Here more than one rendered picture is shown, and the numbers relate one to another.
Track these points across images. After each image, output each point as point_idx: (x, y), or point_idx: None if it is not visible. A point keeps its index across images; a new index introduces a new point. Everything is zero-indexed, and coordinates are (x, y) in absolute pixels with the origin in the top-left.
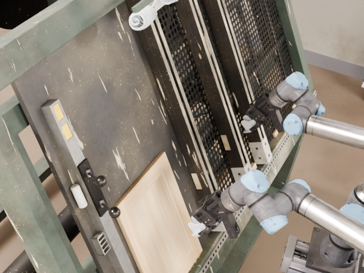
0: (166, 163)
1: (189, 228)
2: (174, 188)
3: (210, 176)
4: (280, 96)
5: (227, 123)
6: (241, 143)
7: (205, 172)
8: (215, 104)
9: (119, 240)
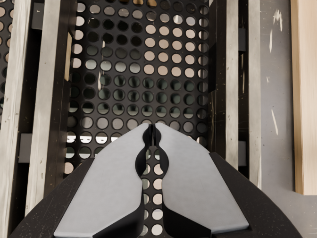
0: (312, 172)
1: (312, 20)
2: (314, 114)
3: (237, 57)
4: None
5: (54, 113)
6: (28, 16)
7: (255, 84)
8: (56, 178)
9: None
